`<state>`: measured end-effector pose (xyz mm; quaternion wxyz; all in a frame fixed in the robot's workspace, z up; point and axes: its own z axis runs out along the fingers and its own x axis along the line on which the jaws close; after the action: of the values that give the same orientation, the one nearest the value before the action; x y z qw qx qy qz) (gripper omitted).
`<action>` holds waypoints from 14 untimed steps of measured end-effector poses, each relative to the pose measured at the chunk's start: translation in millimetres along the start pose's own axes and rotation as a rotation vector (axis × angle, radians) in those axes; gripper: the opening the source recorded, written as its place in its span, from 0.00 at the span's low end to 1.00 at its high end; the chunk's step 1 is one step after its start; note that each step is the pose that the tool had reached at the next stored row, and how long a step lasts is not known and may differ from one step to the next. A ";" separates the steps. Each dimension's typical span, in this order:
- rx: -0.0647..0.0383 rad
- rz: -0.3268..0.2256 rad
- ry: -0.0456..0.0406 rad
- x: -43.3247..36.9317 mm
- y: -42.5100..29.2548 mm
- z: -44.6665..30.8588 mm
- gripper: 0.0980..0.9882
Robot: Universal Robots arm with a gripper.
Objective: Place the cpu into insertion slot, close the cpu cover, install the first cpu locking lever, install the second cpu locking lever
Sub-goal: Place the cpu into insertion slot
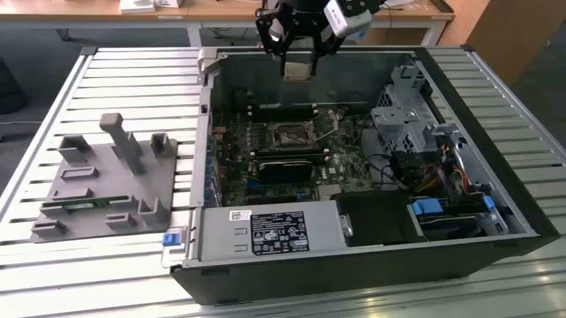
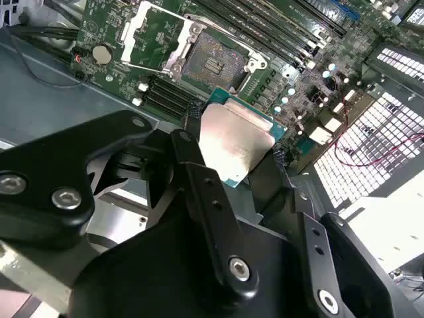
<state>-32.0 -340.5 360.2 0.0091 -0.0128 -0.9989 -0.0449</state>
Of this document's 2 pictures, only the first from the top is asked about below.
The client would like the wooden desk white frame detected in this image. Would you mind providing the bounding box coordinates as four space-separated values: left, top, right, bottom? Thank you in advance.
184 0 456 47
0 0 189 40

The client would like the black drive bay cover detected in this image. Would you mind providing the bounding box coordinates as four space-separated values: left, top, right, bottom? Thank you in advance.
335 191 421 248

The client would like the wooden cabinet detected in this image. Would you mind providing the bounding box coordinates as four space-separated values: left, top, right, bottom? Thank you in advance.
436 0 566 87

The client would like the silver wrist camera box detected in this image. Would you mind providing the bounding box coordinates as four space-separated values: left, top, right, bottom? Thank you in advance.
323 0 377 38

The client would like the grey plastic parts rack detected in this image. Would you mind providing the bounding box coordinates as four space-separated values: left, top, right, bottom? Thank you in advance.
28 112 180 245

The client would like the green motherboard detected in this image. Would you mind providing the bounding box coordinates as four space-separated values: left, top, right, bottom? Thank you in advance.
210 105 381 207

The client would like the black cable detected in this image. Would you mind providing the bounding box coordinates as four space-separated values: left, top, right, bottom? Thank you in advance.
365 152 415 193

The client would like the metal cpu socket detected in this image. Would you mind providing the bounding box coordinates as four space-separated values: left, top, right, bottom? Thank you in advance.
269 121 320 148

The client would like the blue disk carrier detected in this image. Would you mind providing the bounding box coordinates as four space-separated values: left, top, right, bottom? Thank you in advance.
408 194 496 219

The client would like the thin silver cpu locking lever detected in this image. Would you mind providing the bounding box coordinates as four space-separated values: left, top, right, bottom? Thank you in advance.
313 113 344 140

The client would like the silver chipset heatsink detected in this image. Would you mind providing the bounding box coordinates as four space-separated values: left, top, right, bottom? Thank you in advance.
317 184 341 201

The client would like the orange yellow wire bundle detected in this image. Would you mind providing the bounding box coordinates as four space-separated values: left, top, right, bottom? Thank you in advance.
415 164 469 195

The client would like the black ram slot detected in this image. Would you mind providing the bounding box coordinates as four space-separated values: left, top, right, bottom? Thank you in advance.
253 152 328 159
254 103 317 111
253 148 327 154
254 108 317 115

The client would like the silver perforated disk cage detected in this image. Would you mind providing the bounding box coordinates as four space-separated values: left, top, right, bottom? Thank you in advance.
369 64 443 156

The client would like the green ram stick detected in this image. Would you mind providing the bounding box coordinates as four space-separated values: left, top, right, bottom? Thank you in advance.
40 195 133 213

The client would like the black open pc case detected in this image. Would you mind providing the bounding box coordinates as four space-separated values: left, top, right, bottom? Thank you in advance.
169 46 562 307

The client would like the black graphics card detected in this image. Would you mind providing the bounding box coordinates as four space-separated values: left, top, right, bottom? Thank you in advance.
256 158 316 184

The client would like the black hard disk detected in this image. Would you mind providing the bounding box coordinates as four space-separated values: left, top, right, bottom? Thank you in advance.
417 215 485 240

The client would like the silver power supply unit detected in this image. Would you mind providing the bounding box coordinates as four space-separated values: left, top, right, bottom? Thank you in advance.
193 200 349 264

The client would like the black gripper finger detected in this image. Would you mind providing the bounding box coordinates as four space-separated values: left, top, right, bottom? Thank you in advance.
253 9 291 78
309 22 345 77

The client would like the silver square cpu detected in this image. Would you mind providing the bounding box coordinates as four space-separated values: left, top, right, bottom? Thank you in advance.
281 61 313 82

